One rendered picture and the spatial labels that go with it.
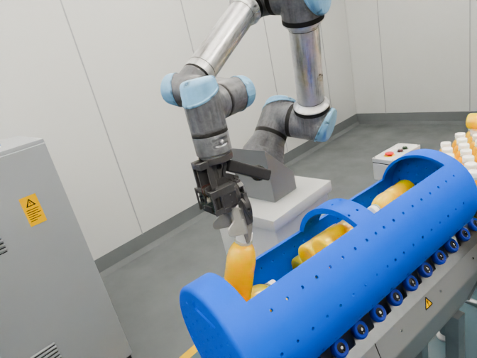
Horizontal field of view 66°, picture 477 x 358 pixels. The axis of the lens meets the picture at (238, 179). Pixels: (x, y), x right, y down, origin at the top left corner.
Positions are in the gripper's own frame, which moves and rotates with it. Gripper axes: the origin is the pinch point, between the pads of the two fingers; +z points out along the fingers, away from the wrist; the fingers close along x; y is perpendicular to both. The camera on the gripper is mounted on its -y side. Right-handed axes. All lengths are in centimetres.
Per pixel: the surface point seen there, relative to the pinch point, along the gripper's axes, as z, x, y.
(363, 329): 30.7, 15.7, -17.4
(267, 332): 10.7, 17.1, 10.1
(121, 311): 124, -193, 6
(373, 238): 8.7, 15.8, -24.7
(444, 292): 40, 18, -52
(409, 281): 30, 15, -39
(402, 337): 41, 18, -29
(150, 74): -33, -277, -105
